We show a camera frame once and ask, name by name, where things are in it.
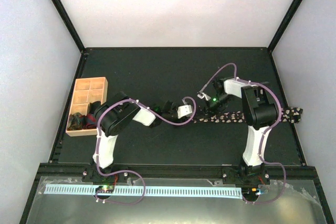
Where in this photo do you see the black floral patterned tie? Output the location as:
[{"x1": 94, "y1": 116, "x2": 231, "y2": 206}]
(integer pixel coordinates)
[{"x1": 193, "y1": 107, "x2": 303, "y2": 124}]

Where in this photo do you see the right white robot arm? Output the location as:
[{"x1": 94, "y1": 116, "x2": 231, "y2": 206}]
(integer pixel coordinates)
[{"x1": 205, "y1": 78, "x2": 281, "y2": 184}]

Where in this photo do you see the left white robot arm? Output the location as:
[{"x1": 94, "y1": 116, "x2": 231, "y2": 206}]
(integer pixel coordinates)
[{"x1": 93, "y1": 101, "x2": 183, "y2": 182}]

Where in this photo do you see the wooden compartment box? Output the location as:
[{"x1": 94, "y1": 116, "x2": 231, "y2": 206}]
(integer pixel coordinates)
[{"x1": 65, "y1": 77, "x2": 108, "y2": 136}]

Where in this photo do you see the dark rolled tie in box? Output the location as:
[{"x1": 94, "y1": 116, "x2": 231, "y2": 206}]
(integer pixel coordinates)
[{"x1": 67, "y1": 112, "x2": 86, "y2": 131}]

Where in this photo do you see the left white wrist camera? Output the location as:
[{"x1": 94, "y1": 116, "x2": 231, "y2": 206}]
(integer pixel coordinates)
[{"x1": 177, "y1": 105, "x2": 193, "y2": 119}]

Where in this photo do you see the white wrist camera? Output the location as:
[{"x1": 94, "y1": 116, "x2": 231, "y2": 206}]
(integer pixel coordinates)
[
  {"x1": 197, "y1": 92, "x2": 211, "y2": 101},
  {"x1": 177, "y1": 105, "x2": 193, "y2": 119}
]

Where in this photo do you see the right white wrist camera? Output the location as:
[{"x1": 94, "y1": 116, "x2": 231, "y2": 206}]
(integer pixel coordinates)
[{"x1": 197, "y1": 92, "x2": 211, "y2": 101}]

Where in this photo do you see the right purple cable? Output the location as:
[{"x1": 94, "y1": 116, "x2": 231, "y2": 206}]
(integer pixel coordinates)
[{"x1": 201, "y1": 62, "x2": 287, "y2": 206}]

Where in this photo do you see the purple cable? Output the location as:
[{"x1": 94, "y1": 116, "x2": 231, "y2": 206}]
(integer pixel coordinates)
[
  {"x1": 201, "y1": 62, "x2": 287, "y2": 206},
  {"x1": 94, "y1": 96, "x2": 196, "y2": 205}
]

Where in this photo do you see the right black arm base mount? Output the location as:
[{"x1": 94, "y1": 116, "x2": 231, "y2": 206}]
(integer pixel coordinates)
[{"x1": 222, "y1": 165, "x2": 270, "y2": 185}]

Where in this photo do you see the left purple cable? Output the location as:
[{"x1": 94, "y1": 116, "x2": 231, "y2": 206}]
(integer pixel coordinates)
[{"x1": 94, "y1": 96, "x2": 196, "y2": 205}]

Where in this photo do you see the light blue slotted cable duct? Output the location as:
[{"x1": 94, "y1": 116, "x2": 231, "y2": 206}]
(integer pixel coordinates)
[{"x1": 44, "y1": 184, "x2": 243, "y2": 199}]

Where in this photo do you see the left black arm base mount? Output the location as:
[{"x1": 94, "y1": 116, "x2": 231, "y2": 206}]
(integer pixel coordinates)
[{"x1": 81, "y1": 165, "x2": 129, "y2": 183}]

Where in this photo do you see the right black frame post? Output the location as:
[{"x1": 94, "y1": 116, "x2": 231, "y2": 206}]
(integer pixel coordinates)
[{"x1": 267, "y1": 0, "x2": 303, "y2": 53}]

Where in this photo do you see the black frame post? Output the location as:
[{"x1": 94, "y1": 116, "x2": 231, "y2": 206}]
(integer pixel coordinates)
[
  {"x1": 267, "y1": 0, "x2": 303, "y2": 53},
  {"x1": 51, "y1": 0, "x2": 85, "y2": 52}
]

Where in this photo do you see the left black frame post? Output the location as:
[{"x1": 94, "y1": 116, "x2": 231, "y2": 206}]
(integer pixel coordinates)
[{"x1": 51, "y1": 0, "x2": 85, "y2": 52}]

